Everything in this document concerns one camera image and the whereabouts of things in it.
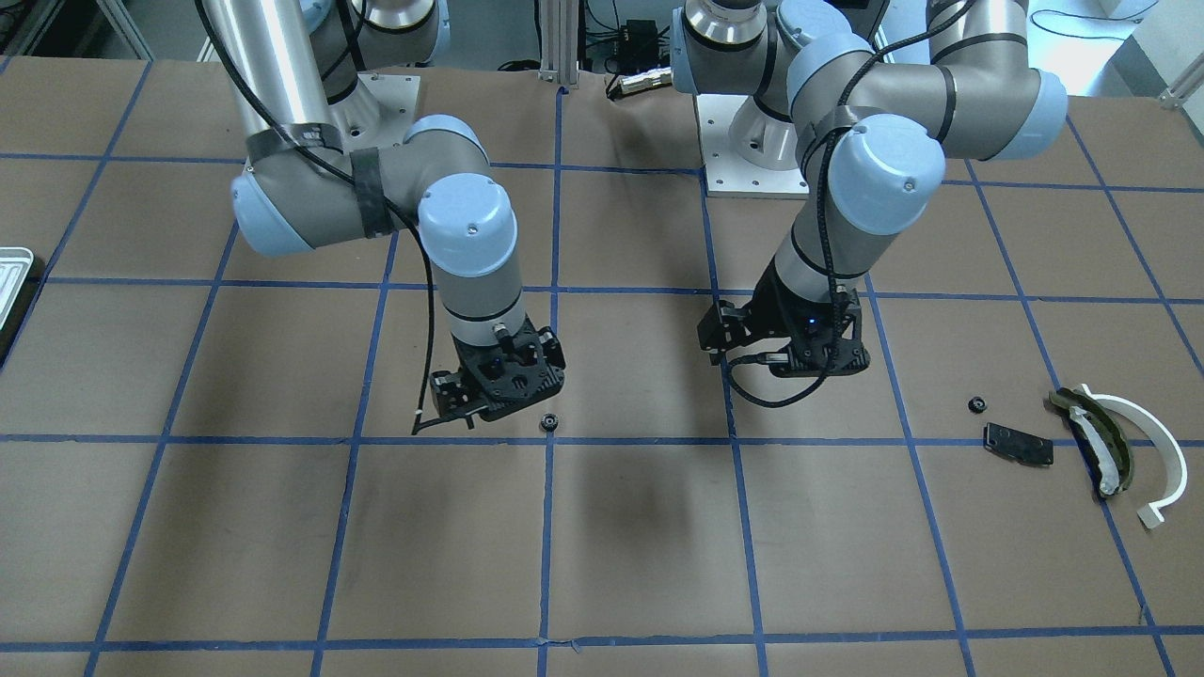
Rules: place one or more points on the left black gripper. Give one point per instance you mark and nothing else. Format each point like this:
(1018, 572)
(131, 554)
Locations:
(773, 303)

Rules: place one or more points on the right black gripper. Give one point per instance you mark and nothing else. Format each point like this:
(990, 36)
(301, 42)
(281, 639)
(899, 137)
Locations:
(446, 388)

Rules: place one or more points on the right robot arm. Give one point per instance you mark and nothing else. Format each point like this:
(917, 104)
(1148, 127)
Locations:
(302, 189)

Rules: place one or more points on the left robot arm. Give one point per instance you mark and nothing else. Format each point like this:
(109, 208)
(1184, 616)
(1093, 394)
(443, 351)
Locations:
(873, 140)

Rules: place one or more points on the silver ribbed metal tray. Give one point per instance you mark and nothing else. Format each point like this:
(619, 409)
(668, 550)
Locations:
(17, 264)

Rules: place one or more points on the black flat brake pad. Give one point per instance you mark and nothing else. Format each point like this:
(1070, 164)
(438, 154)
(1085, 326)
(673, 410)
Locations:
(1024, 448)

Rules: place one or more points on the olive grey brake shoe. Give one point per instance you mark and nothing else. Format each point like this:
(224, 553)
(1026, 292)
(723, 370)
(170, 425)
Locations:
(1103, 442)

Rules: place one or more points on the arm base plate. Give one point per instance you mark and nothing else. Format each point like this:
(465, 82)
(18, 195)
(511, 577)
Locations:
(374, 114)
(747, 152)

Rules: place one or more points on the aluminium frame post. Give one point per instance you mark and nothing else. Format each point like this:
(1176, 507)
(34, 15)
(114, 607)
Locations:
(560, 39)

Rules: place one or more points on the white curved plastic bracket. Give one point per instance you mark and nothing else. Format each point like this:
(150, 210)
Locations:
(1163, 445)

